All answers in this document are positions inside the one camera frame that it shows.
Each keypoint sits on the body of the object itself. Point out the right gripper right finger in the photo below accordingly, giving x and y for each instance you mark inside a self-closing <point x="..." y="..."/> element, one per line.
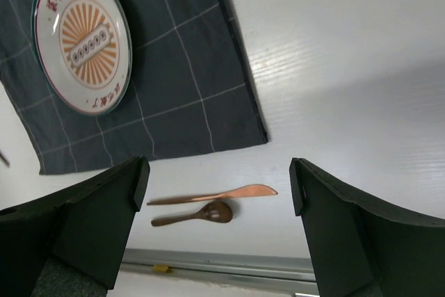
<point x="361" y="245"/>

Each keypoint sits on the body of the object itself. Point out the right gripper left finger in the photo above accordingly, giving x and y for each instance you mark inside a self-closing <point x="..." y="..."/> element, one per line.
<point x="71" y="242"/>

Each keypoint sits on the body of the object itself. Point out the copper knife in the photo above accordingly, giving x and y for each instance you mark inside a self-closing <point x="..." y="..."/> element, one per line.
<point x="248" y="191"/>

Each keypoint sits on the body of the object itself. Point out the dark grey checked cloth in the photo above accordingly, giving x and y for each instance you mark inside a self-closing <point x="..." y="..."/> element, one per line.
<point x="189" y="91"/>

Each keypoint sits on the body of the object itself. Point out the orange sunburst plate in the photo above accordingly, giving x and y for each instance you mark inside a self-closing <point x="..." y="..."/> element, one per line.
<point x="85" y="51"/>

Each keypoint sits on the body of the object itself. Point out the copper fork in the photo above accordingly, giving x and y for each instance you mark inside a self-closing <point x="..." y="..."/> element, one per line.
<point x="4" y="160"/>

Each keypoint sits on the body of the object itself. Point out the copper spoon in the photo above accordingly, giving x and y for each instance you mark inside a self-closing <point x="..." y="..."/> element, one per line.
<point x="215" y="211"/>

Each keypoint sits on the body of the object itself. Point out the front aluminium rail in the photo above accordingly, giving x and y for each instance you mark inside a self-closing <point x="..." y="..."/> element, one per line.
<point x="292" y="276"/>

